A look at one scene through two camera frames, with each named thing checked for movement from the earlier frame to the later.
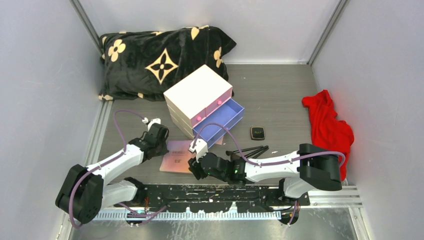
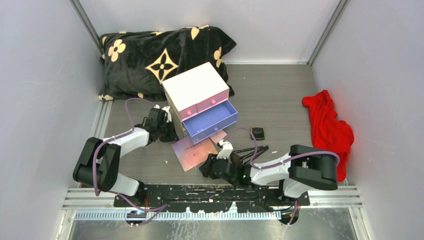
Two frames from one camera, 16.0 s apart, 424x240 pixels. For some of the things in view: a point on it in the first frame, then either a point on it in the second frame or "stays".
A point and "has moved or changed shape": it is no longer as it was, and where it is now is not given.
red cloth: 328,132 stays
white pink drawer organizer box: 202,98 has moved or changed shape
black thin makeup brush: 229,152 stays
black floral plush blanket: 146,64 stays
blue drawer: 229,114 has moved or changed shape
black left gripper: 164,150 -> 173,136
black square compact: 257,133 stays
